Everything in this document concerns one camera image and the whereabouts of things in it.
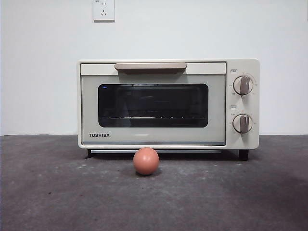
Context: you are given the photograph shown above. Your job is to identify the cream oven knob brown grip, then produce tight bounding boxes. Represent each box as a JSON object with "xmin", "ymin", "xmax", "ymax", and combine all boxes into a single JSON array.
[
  {"xmin": 232, "ymin": 114, "xmax": 254, "ymax": 134},
  {"xmin": 233, "ymin": 75, "xmax": 254, "ymax": 96}
]

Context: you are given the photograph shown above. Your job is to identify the oven door with brown handle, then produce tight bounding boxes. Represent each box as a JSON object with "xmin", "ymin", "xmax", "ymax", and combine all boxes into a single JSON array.
[{"xmin": 80, "ymin": 62, "xmax": 227, "ymax": 146}]

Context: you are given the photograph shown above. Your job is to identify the metal wire oven rack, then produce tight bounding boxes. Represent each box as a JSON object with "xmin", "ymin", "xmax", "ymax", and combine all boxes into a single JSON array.
[{"xmin": 105, "ymin": 115, "xmax": 194, "ymax": 120}]

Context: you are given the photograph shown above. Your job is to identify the white wall socket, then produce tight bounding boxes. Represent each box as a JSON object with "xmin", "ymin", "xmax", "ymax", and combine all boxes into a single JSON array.
[{"xmin": 93, "ymin": 0, "xmax": 116, "ymax": 23}]

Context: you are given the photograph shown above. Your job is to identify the cream Toshiba toaster oven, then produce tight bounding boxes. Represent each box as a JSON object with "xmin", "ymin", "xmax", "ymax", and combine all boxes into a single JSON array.
[{"xmin": 77, "ymin": 59, "xmax": 261, "ymax": 161}]

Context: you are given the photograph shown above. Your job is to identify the brown egg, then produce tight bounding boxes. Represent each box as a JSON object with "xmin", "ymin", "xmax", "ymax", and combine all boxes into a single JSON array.
[{"xmin": 133, "ymin": 147, "xmax": 160, "ymax": 176}]

